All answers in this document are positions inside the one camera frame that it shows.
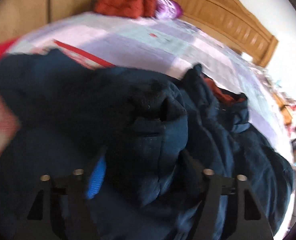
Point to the tan upholstered sofa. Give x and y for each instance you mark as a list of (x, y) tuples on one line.
[(25, 5)]

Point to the shiny purple bag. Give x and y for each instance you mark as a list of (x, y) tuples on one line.
[(168, 8)]

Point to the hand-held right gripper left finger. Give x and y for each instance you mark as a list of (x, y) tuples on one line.
[(97, 180)]

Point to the rust red garment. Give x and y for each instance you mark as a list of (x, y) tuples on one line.
[(125, 2)]

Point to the wooden headboard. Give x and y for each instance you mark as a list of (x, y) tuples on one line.
[(213, 10)]

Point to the navy jacket with orange lining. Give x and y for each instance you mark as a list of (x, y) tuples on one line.
[(150, 110)]

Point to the purple patchwork bedspread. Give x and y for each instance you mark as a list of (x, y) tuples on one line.
[(138, 45)]

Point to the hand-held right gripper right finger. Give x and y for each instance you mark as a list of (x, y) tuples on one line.
[(211, 188)]

